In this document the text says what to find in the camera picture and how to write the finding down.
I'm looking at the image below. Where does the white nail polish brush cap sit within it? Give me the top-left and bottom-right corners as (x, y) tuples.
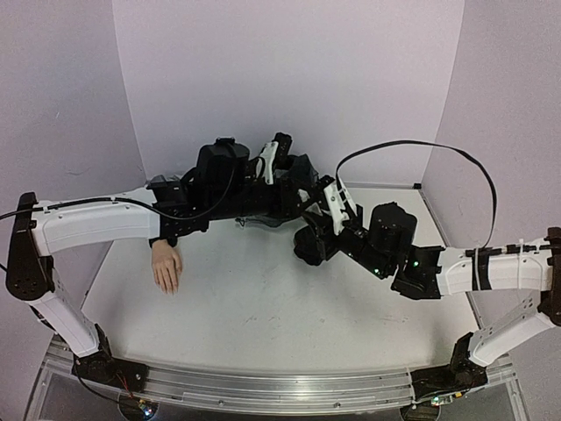
(298, 189), (309, 203)

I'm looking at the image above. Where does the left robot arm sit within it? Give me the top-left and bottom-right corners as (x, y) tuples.
(5, 133), (300, 383)

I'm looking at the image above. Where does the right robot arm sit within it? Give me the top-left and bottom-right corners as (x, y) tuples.
(295, 203), (560, 367)

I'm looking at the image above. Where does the grey and black jacket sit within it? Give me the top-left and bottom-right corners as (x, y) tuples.
(149, 154), (337, 266)

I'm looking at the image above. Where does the mannequin hand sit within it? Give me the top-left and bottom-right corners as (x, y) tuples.
(152, 240), (182, 294)

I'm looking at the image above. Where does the small green circuit board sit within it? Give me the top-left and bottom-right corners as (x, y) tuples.
(118, 394), (160, 420)

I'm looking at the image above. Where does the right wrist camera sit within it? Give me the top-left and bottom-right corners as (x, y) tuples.
(323, 178), (359, 236)

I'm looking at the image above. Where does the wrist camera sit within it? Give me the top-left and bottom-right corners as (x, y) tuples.
(323, 178), (359, 236)
(257, 132), (293, 185)

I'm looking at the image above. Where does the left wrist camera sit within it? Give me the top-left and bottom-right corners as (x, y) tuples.
(257, 132), (293, 185)

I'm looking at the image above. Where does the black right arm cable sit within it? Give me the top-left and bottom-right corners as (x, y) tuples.
(335, 139), (500, 251)

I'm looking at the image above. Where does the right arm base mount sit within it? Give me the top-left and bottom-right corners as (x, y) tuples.
(410, 332), (487, 402)

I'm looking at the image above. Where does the aluminium table front rail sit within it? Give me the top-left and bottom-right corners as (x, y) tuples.
(43, 341), (514, 407)

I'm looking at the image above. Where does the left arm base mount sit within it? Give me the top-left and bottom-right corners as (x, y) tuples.
(71, 324), (148, 392)

